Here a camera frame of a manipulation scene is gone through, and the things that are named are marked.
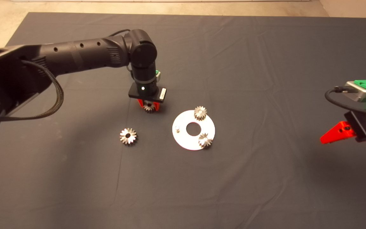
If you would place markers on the large steel gear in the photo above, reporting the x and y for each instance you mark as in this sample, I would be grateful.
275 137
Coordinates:
132 140

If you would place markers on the round metal plate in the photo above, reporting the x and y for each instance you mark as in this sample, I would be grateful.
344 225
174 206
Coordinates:
186 143

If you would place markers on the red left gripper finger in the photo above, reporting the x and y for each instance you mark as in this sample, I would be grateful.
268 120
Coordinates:
157 106
141 103

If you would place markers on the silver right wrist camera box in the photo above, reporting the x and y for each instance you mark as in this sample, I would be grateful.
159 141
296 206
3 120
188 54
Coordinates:
357 92

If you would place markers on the dark grey table cloth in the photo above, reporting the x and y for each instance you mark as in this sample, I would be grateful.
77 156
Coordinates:
233 190

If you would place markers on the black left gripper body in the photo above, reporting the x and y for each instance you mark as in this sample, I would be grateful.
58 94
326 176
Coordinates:
145 91

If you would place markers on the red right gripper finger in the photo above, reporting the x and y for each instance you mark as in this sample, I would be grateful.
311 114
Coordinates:
338 134

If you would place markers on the small steel gear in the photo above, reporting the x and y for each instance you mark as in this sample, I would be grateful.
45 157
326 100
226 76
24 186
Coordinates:
206 142
200 114
149 108

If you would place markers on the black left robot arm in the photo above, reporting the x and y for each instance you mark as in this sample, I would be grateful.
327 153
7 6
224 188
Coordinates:
81 55

